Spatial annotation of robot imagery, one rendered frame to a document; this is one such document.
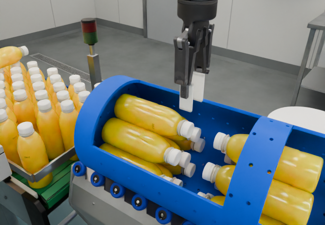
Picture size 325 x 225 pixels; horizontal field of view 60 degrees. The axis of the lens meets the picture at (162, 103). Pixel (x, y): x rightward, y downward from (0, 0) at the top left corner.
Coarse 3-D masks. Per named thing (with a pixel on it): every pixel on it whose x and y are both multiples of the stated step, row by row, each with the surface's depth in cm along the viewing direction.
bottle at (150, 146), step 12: (108, 120) 73; (120, 120) 73; (108, 132) 71; (120, 132) 70; (132, 132) 69; (144, 132) 69; (120, 144) 70; (132, 144) 68; (144, 144) 66; (156, 144) 66; (168, 144) 67; (144, 156) 67; (156, 156) 66
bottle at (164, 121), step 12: (120, 96) 74; (132, 96) 74; (120, 108) 73; (132, 108) 71; (144, 108) 70; (156, 108) 69; (168, 108) 69; (132, 120) 72; (144, 120) 69; (156, 120) 68; (168, 120) 67; (180, 120) 68; (156, 132) 69; (168, 132) 67
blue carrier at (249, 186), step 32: (96, 96) 70; (160, 96) 84; (96, 128) 77; (224, 128) 78; (256, 128) 56; (288, 128) 56; (96, 160) 69; (192, 160) 84; (256, 160) 51; (160, 192) 60; (192, 192) 56; (256, 192) 49; (320, 192) 69; (224, 224) 53; (256, 224) 49; (320, 224) 67
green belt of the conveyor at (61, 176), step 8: (56, 168) 93; (64, 168) 93; (16, 176) 90; (56, 176) 90; (64, 176) 90; (48, 184) 87; (56, 184) 87; (64, 184) 88; (40, 192) 85; (48, 192) 85; (56, 192) 86; (64, 192) 89; (40, 200) 88; (48, 200) 84; (56, 200) 86; (48, 208) 85
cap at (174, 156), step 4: (172, 152) 65; (176, 152) 65; (180, 152) 66; (168, 156) 65; (172, 156) 65; (176, 156) 65; (180, 156) 67; (168, 160) 65; (172, 160) 64; (176, 160) 66; (172, 164) 65; (176, 164) 66
